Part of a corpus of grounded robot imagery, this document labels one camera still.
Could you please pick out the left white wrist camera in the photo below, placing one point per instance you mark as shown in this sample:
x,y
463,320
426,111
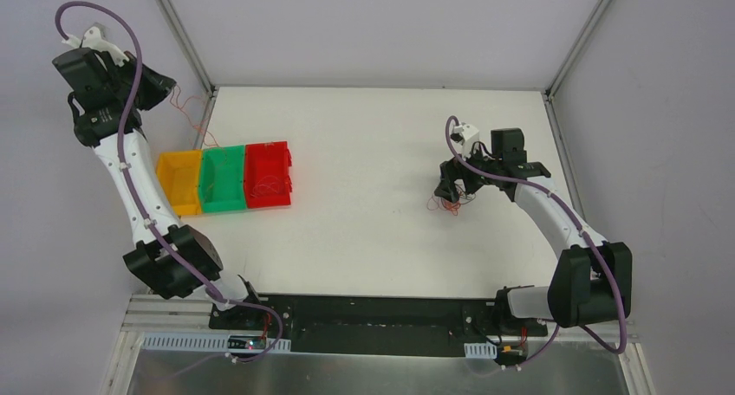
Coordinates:
x,y
94,38

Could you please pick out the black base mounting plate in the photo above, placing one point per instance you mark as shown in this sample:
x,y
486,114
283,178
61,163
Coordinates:
x,y
426,327

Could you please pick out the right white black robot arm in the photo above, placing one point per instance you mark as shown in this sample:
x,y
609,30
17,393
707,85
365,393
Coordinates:
x,y
592,281

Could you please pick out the right white slotted cable duct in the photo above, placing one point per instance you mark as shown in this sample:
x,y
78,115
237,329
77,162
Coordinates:
x,y
484,350

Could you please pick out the left controller circuit board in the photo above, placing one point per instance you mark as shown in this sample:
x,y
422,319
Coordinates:
x,y
246,343

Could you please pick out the aluminium frame rail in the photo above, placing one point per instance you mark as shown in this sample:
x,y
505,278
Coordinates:
x,y
150,313

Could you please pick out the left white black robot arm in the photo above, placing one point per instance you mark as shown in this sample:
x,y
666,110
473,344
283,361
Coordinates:
x,y
106,99

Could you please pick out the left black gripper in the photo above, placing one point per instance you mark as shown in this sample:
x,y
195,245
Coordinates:
x,y
152,87

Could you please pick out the left white slotted cable duct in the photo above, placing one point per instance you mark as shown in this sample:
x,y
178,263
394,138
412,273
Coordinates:
x,y
204,343

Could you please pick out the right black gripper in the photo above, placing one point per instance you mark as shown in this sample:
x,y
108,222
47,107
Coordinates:
x,y
455,174

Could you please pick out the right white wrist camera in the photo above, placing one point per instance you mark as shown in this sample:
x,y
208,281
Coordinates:
x,y
466,137

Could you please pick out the controller circuit board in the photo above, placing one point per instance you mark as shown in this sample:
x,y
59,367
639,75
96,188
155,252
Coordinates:
x,y
511,357
246,343

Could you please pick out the red plastic bin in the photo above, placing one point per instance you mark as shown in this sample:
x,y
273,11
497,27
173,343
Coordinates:
x,y
267,181

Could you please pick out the yellow plastic bin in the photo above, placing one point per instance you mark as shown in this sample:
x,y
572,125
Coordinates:
x,y
179,174

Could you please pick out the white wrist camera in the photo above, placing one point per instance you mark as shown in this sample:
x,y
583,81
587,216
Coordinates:
x,y
466,137
94,38

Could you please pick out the white slotted cable duct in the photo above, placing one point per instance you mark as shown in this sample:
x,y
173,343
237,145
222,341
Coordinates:
x,y
204,343
484,350

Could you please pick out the green plastic bin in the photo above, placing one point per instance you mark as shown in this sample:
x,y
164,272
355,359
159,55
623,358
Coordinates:
x,y
221,179

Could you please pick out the right controller circuit board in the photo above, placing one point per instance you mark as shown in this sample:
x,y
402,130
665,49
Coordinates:
x,y
511,357

